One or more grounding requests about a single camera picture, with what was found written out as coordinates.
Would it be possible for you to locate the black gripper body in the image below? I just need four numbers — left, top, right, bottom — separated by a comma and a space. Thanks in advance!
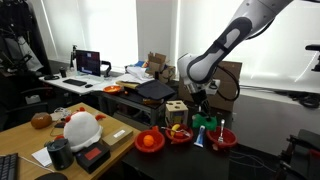
190, 87, 212, 107

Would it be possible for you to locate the green rubber toy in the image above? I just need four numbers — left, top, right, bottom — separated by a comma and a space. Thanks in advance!
191, 112, 219, 132

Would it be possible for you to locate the red plastic bowl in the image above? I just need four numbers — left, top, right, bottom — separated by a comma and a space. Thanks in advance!
133, 125, 166, 155
205, 126, 239, 150
164, 122, 195, 145

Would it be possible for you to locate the yellow banana toy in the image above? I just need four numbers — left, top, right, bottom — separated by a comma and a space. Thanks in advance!
170, 123, 181, 138

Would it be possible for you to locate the orange bowl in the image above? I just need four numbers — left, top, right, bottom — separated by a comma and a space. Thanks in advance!
102, 84, 124, 95

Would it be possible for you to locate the white plush toy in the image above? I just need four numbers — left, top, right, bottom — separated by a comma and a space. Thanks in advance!
62, 106, 107, 154

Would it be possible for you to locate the light grey fork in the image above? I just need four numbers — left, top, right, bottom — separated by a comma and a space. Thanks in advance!
217, 118, 227, 145

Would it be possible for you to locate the wooden shape sorter box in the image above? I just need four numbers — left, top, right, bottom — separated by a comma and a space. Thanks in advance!
165, 100, 190, 127

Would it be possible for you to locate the white blue toothpaste tube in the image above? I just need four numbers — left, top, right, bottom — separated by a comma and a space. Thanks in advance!
193, 124, 207, 149

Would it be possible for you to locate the small hand tool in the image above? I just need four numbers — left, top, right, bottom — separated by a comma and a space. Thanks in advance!
160, 125, 193, 138

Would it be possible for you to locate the large cardboard box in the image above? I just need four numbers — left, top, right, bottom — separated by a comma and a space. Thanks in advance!
178, 59, 243, 113

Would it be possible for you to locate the black folder stack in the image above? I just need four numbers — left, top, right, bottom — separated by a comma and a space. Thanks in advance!
135, 79, 177, 101

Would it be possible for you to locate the small cardboard box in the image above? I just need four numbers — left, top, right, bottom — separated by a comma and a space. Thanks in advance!
145, 51, 177, 84

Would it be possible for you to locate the orange ball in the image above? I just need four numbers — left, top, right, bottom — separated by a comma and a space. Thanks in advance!
142, 134, 155, 148

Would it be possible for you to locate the white paper pile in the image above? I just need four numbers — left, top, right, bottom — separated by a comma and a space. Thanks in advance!
124, 65, 155, 85

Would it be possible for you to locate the black metal cart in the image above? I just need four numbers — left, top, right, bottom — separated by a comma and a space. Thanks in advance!
95, 89, 168, 128

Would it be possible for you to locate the flat tan box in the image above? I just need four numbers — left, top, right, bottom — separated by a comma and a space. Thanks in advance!
100, 126, 135, 152

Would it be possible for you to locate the black monitor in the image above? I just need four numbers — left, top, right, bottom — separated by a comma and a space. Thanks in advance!
75, 49, 102, 78

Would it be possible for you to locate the black box red label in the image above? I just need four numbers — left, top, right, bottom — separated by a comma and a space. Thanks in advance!
74, 141, 112, 175

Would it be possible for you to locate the small black keyboard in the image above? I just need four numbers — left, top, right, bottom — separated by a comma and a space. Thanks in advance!
62, 78, 88, 88

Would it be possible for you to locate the black desk stand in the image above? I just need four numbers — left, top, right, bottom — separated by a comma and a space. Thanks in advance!
69, 44, 79, 72

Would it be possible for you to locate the white desk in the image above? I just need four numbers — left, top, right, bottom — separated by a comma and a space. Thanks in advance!
38, 70, 129, 97

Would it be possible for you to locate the glass jar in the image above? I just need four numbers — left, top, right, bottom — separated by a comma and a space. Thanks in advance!
52, 106, 73, 122

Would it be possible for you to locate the black cylinder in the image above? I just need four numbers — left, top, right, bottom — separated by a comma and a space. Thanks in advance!
46, 137, 75, 172

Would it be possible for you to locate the brown ball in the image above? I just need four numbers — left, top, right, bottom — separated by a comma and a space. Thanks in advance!
30, 112, 54, 131

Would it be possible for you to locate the black oval case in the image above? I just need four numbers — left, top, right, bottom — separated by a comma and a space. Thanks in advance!
34, 171, 69, 180

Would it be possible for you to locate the white paper note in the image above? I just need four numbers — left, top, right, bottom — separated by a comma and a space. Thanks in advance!
31, 146, 53, 169

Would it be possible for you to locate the black armchair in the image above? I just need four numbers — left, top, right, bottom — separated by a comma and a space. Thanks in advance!
0, 85, 52, 132

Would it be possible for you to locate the wooden desk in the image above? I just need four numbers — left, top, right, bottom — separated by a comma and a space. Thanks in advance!
0, 102, 142, 180

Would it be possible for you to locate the large black keyboard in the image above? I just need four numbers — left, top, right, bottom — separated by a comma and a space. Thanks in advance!
0, 152, 20, 180

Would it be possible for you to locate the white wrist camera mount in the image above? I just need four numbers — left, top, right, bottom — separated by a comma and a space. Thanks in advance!
205, 78, 222, 97

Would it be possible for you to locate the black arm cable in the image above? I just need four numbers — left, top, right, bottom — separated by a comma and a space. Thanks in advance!
213, 64, 242, 102

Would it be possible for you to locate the black cable bundle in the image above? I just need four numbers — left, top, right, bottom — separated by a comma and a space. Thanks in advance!
289, 91, 320, 110

